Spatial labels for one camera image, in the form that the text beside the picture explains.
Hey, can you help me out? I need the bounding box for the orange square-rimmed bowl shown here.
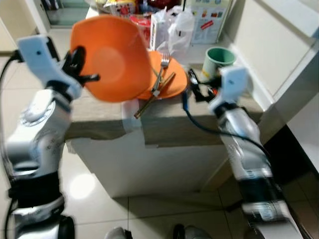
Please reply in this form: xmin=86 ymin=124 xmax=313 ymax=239
xmin=70 ymin=14 xmax=152 ymax=104

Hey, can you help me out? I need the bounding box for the orange plate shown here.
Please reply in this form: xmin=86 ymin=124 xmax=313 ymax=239
xmin=137 ymin=50 xmax=189 ymax=101

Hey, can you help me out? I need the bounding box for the green mug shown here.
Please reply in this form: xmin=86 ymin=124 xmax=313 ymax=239
xmin=202 ymin=46 xmax=236 ymax=83

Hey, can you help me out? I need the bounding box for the silver metal fork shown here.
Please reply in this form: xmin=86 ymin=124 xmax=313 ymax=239
xmin=152 ymin=52 xmax=171 ymax=98

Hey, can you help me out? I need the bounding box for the brown wooden chopstick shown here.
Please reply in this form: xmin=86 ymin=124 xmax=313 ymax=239
xmin=136 ymin=73 xmax=176 ymax=118
xmin=134 ymin=72 xmax=175 ymax=119

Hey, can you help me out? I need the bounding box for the white plastic bag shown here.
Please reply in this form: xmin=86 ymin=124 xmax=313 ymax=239
xmin=167 ymin=6 xmax=196 ymax=54

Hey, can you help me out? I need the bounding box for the white printed carton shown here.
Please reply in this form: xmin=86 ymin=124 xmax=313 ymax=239
xmin=150 ymin=9 xmax=172 ymax=50

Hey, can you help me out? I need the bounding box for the white box with red label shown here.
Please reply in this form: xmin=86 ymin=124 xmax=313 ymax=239
xmin=191 ymin=0 xmax=231 ymax=44

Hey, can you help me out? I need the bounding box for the colourful snack bag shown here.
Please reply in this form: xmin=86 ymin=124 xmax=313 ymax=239
xmin=102 ymin=0 xmax=138 ymax=18

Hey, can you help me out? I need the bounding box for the white tape strip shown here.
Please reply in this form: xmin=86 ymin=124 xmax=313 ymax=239
xmin=121 ymin=99 xmax=146 ymax=145

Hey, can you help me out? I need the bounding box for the white counter base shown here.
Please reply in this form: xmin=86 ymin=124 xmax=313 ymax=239
xmin=67 ymin=132 xmax=235 ymax=200

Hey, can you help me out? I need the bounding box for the grey right robot foot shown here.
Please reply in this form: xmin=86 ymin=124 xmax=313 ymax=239
xmin=172 ymin=224 xmax=212 ymax=239

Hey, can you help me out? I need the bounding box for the grey robot foot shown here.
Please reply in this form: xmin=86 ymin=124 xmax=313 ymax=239
xmin=105 ymin=227 xmax=133 ymax=239
xmin=172 ymin=224 xmax=212 ymax=239

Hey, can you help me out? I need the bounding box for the grey left robot foot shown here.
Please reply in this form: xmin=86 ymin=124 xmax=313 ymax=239
xmin=105 ymin=227 xmax=133 ymax=239

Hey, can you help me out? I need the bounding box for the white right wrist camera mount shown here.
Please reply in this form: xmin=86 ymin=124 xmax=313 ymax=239
xmin=213 ymin=66 xmax=250 ymax=108

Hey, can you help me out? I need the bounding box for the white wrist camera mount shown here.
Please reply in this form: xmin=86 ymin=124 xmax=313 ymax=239
xmin=213 ymin=66 xmax=250 ymax=108
xmin=17 ymin=35 xmax=83 ymax=99

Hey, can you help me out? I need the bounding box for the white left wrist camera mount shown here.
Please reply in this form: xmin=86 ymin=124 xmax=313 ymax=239
xmin=17 ymin=35 xmax=83 ymax=99

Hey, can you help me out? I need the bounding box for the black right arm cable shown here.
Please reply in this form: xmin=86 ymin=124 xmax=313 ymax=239
xmin=181 ymin=92 xmax=272 ymax=162

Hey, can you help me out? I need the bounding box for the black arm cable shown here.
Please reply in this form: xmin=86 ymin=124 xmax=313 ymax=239
xmin=0 ymin=51 xmax=24 ymax=100
xmin=181 ymin=92 xmax=272 ymax=162

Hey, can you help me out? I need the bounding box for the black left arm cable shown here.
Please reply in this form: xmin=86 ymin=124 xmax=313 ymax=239
xmin=0 ymin=51 xmax=24 ymax=100

